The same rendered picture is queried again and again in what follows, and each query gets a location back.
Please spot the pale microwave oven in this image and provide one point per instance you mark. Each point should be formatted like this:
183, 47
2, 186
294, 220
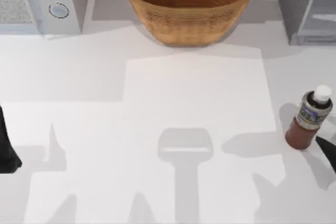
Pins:
39, 3

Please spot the brown woven basket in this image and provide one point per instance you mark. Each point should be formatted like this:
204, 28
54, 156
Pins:
189, 11

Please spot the small microwave knob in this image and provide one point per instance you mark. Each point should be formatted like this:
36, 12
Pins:
59, 10

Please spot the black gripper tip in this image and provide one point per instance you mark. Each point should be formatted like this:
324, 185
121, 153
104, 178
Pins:
6, 150

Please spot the brown bottle with white cap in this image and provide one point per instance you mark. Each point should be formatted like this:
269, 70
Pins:
308, 119

